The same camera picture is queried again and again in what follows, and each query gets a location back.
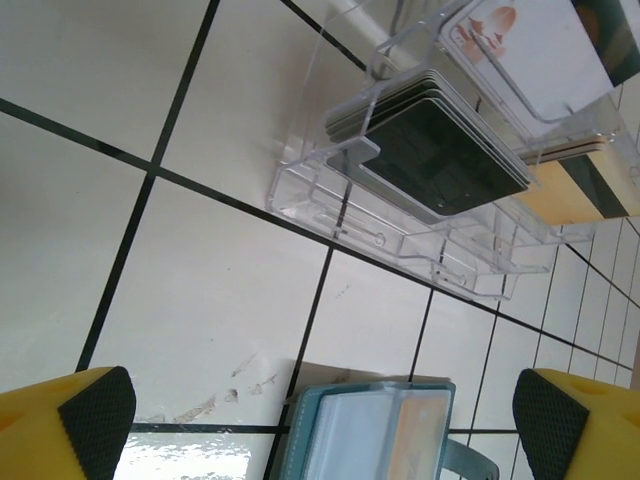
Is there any blue card holder wallet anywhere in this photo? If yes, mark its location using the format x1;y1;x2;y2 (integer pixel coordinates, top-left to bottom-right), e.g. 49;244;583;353
284;379;501;480

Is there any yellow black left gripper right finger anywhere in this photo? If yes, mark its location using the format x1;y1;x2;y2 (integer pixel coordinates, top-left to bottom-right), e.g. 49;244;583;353
513;368;640;480

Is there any white card stack red print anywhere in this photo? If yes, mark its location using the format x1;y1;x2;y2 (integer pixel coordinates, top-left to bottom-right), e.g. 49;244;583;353
439;0;615;120

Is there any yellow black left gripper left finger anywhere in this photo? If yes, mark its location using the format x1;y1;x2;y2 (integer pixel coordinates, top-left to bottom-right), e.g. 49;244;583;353
0;366;137;480

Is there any clear acrylic card stand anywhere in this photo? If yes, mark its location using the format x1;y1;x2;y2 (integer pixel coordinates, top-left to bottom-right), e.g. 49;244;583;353
267;0;640;302

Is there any black VIP card stack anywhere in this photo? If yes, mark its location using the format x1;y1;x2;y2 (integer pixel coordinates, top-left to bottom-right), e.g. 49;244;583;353
324;69;532;225

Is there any gold card stack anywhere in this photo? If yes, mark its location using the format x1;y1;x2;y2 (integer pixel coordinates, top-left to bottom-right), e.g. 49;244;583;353
514;142;627;225

